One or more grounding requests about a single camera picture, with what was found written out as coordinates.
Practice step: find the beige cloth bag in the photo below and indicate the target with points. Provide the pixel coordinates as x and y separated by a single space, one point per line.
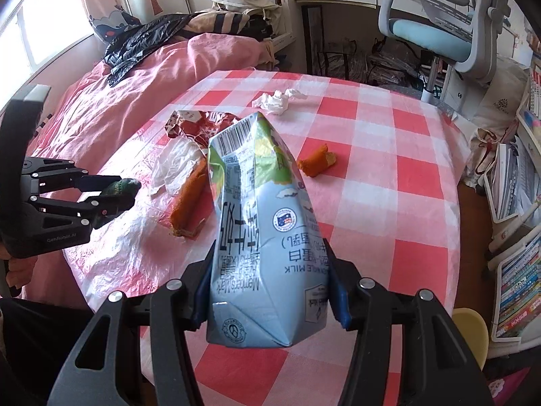
241 0

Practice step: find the blue grey office chair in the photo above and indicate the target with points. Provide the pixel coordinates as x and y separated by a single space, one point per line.
427 34

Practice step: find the pink bed blanket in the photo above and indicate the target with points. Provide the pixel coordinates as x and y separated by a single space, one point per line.
126 89

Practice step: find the red snack wrapper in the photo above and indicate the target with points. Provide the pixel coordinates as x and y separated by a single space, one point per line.
198 127

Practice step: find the striped cloth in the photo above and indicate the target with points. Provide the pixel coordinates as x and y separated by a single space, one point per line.
224 20

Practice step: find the dark green peel piece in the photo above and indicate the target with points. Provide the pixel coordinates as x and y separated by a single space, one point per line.
122 187

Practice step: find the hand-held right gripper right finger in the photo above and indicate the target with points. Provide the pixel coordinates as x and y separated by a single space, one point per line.
340 304

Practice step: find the long orange sausage piece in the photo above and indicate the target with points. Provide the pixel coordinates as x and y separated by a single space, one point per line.
188 198

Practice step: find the person's left hand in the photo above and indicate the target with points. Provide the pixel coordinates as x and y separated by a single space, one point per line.
20 274

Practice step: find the crumpled white tissue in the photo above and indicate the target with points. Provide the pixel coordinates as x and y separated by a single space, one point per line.
274 101

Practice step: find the pale yellow plate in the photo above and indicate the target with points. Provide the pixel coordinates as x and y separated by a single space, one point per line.
471 334

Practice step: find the small orange sausage piece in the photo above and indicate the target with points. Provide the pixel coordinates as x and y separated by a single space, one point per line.
315 163

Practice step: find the pile of clear plastic bags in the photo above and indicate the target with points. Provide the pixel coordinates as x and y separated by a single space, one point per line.
380 67

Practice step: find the row of colourful books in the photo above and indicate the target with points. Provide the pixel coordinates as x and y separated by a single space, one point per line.
522 292

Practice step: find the blue milk carton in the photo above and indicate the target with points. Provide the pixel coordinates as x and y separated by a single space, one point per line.
262 220

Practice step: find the white rolling book rack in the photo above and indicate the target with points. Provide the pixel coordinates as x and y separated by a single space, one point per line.
494 237

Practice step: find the white bookshelf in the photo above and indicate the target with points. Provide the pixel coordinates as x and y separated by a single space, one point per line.
285 8

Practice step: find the black plastic bag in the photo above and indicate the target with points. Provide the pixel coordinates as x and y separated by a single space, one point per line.
143 38

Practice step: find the clear plastic bag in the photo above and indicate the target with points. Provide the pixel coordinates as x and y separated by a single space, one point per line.
177 160

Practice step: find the white tote bag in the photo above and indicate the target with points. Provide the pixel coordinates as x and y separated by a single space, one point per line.
503 101

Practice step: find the red white checked tablecloth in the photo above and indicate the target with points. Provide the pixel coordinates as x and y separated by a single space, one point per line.
380 177

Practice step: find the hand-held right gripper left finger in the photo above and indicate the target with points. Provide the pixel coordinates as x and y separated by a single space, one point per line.
199 300

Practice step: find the window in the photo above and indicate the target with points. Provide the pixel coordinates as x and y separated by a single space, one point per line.
42 17

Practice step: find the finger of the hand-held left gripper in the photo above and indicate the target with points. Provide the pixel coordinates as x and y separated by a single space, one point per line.
84 182
105 207

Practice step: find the pink packet with white clouds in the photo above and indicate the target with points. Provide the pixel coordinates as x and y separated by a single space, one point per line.
505 389

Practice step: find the stack of magazines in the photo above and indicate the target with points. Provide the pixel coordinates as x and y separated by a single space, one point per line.
509 177

